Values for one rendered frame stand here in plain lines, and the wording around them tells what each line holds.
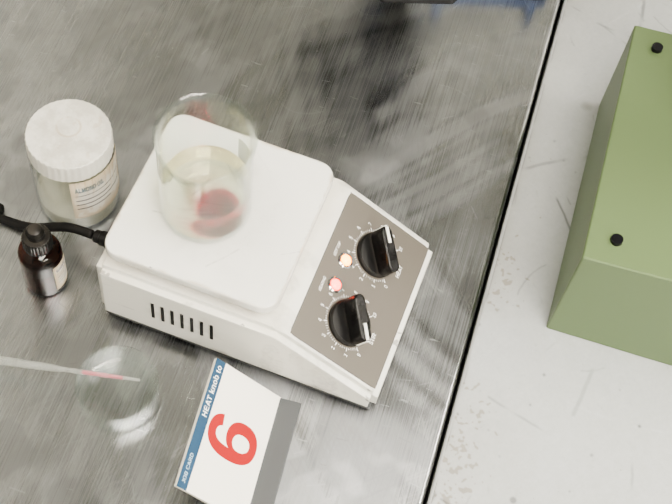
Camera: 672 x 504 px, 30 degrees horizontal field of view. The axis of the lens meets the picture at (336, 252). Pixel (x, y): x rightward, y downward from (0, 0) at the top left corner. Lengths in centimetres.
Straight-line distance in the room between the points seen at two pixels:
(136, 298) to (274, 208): 11
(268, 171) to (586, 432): 28
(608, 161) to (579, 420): 18
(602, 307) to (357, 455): 19
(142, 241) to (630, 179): 33
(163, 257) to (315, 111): 23
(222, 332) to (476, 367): 18
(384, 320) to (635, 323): 17
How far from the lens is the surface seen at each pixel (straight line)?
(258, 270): 80
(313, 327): 82
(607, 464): 88
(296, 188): 83
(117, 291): 84
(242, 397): 83
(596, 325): 89
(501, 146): 98
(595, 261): 82
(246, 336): 82
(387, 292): 86
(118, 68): 100
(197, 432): 81
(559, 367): 90
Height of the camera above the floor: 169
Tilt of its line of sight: 60 degrees down
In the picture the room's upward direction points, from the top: 10 degrees clockwise
